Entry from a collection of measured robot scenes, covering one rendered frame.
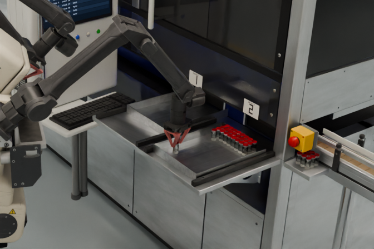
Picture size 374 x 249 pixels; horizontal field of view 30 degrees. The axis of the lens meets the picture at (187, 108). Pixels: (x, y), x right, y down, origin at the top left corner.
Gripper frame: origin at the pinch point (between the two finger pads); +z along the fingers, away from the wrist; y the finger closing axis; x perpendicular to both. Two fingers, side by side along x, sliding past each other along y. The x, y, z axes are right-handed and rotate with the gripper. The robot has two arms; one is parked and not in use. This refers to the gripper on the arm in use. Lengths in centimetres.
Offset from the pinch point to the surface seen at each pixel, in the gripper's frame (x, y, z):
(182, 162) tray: -6.2, -3.9, 4.0
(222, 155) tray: -14.6, 10.4, 4.0
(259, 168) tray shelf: -29.8, 11.8, 4.4
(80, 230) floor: 78, 29, 93
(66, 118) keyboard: 58, 0, 10
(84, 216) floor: 85, 40, 93
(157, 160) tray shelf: 1.7, -8.8, 4.3
